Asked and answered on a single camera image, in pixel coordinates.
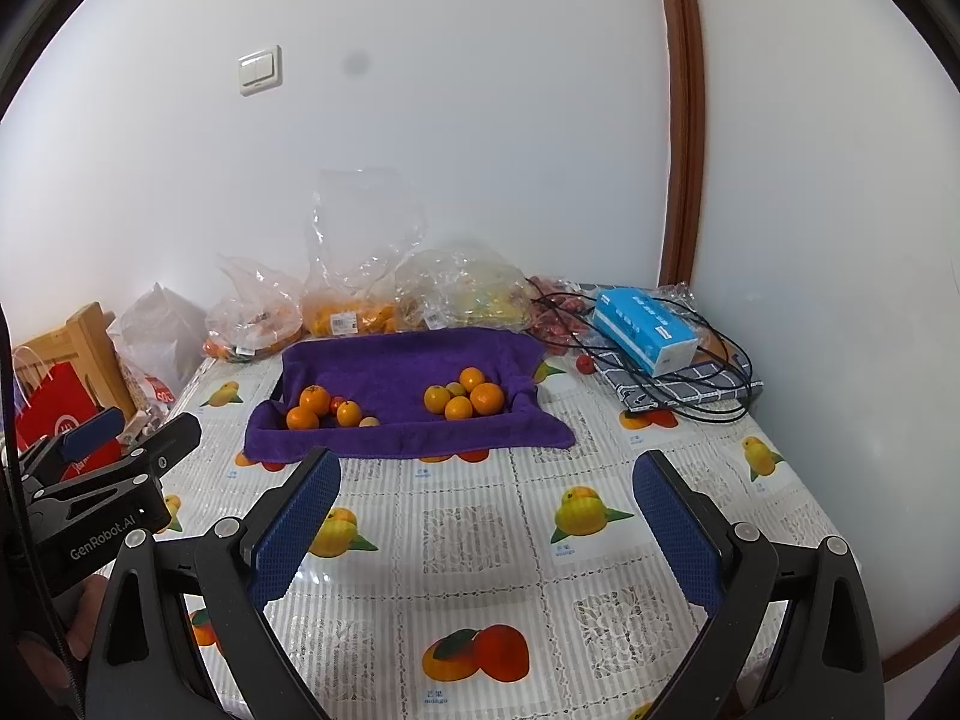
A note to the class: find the bag of red fruit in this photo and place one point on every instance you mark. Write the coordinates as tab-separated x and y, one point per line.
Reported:
555	322

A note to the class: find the clear plastic wrapper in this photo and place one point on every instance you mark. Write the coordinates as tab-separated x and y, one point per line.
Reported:
675	296

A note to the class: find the person's left hand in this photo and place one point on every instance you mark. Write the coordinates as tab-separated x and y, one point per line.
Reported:
84	615

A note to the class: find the large orange with stem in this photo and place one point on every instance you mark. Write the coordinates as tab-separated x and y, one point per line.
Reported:
313	397

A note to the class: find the red and white package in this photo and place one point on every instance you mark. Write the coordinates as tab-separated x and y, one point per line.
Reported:
159	390

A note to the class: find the clear bag of tangerines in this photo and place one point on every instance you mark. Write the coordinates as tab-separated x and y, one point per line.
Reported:
255	330

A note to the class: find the purple towel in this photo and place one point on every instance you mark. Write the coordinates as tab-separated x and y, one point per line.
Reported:
405	367

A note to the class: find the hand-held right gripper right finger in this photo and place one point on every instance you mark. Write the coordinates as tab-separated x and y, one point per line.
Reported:
675	540

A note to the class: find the fruit print tablecloth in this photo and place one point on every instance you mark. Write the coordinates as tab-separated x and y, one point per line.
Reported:
480	562

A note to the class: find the loose red cherry tomato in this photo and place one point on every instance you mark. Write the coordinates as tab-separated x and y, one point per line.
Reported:
584	364

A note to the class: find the clear bag of kumquats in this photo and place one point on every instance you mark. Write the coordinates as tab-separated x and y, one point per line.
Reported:
345	319

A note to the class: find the red paper bag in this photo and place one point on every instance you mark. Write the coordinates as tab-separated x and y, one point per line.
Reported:
52	405

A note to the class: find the white light switch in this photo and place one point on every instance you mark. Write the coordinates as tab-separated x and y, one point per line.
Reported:
260	71

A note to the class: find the wooden chair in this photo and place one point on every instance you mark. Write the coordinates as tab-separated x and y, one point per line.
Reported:
90	337

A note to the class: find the floral paper bag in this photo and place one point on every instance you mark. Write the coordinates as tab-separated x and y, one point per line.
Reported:
135	386

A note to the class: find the brown wooden door frame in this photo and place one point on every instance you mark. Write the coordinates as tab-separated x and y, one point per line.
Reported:
682	127

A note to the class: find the blue tissue pack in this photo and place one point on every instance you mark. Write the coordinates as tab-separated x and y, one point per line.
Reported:
637	322

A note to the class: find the white plastic bag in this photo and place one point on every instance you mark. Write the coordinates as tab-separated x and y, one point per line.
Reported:
161	330

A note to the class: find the clear bag of yellow fruit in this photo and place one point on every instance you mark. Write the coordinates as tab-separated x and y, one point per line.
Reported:
480	300

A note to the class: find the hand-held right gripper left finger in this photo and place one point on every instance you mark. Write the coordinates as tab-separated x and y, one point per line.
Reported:
296	532

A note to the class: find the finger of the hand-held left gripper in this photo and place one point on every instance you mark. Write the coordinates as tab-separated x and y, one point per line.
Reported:
94	431
161	450

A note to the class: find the grey checked cloth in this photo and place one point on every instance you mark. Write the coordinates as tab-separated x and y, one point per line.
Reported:
675	390

